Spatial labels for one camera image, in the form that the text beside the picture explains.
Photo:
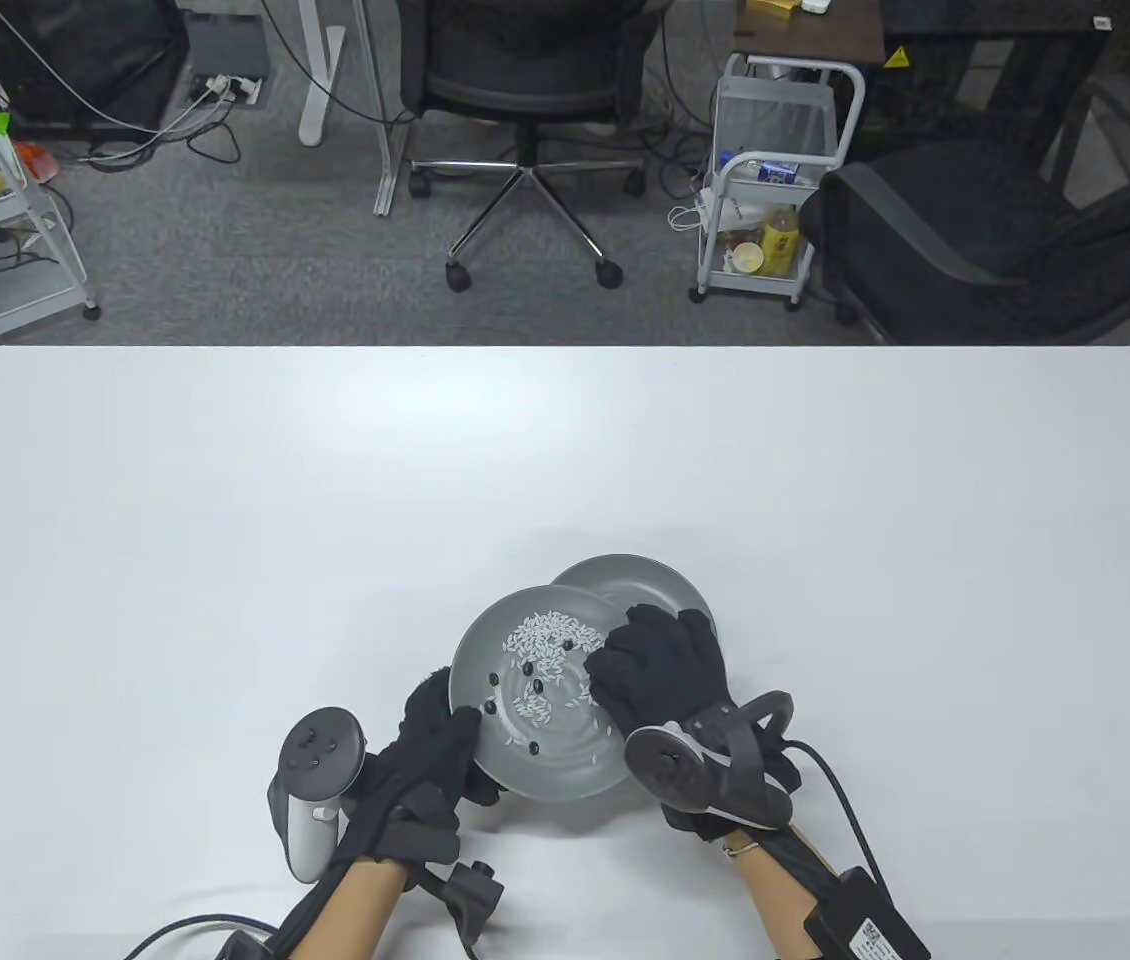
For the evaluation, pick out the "person's left hand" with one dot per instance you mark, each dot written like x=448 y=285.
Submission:
x=420 y=760

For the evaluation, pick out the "person's right hand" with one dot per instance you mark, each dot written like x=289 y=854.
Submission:
x=655 y=660

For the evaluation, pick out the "grey plate holding rice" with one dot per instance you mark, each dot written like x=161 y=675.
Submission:
x=545 y=770

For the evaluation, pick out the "person's right forearm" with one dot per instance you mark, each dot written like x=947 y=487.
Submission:
x=770 y=900

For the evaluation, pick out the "black forearm box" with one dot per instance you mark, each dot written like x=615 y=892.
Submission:
x=245 y=945

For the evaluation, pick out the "person's left forearm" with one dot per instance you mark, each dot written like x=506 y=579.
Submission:
x=355 y=910

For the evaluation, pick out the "VR controller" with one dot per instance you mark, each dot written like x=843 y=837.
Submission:
x=310 y=830
x=670 y=768

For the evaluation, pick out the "pile of white rice grains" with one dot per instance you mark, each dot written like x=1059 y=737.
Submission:
x=550 y=630

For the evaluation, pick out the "black box with white label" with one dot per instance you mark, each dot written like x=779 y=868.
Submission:
x=850 y=910

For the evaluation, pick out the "paper cup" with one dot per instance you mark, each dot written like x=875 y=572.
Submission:
x=747 y=259

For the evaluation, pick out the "yellow drink bottle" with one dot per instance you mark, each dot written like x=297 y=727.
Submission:
x=780 y=245

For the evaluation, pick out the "blue packet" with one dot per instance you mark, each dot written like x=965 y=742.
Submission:
x=778 y=172

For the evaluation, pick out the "black armchair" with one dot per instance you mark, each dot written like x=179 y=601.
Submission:
x=975 y=210

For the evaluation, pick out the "white mesh trolley cart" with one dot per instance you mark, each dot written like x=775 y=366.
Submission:
x=775 y=120

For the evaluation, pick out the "white desk leg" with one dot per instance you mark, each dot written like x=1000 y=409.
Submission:
x=385 y=170
x=317 y=100

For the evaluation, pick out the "black chair with chrome base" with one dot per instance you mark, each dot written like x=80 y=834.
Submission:
x=525 y=95

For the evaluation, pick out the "brown wooden table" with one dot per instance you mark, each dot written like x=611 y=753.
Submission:
x=825 y=35

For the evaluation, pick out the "yellow warning sticker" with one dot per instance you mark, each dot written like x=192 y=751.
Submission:
x=896 y=58

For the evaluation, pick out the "yellow box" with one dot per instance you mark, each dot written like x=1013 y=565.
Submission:
x=770 y=8

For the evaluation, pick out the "black cabinet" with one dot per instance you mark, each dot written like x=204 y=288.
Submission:
x=985 y=70

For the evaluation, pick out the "orange plastic item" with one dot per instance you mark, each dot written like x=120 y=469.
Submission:
x=35 y=162

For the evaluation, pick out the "dark grey floor box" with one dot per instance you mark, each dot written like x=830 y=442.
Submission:
x=230 y=40

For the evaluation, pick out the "large black case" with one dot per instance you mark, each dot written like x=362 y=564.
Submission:
x=95 y=70

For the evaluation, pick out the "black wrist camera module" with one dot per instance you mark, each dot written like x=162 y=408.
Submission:
x=475 y=895

